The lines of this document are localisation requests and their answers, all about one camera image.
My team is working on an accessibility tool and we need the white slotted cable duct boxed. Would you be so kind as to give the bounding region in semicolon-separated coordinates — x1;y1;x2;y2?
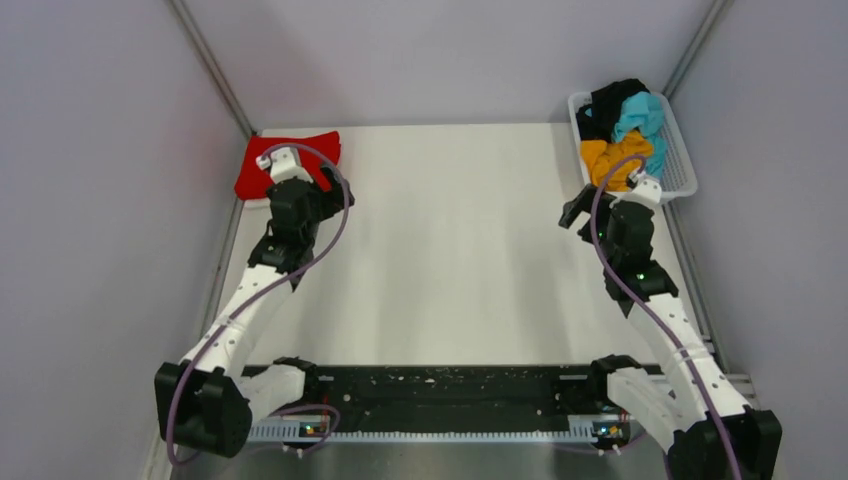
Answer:
247;415;638;446

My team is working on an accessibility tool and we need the aluminium frame post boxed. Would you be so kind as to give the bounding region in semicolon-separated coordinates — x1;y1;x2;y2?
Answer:
164;0;256;139
662;0;735;99

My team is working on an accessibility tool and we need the red folded t shirt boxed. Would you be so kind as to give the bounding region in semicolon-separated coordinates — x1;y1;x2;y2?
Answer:
234;131;341;202

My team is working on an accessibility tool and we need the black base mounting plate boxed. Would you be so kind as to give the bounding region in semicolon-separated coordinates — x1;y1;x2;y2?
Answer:
295;365;631;434

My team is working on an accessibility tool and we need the orange t shirt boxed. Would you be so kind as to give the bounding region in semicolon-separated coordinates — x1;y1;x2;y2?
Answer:
580;130;654;192

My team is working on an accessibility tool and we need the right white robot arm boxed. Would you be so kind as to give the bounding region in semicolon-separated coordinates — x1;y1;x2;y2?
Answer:
559;177;783;479

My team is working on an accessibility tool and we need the black t shirt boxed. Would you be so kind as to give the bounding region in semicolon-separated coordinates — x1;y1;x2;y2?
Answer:
576;78;649;142

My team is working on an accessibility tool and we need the left aluminium frame post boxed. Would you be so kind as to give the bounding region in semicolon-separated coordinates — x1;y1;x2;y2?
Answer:
164;0;256;139

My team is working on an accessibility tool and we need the white plastic basket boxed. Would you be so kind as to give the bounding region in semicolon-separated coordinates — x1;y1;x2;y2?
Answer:
567;91;698;206

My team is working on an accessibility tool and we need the cyan t shirt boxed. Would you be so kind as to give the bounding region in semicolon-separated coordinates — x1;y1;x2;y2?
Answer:
611;92;668;179

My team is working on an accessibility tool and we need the right aluminium frame post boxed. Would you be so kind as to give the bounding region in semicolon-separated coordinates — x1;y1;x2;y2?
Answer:
662;0;735;99

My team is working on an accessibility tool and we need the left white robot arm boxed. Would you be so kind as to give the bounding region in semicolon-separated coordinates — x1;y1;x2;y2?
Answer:
154;142;355;466

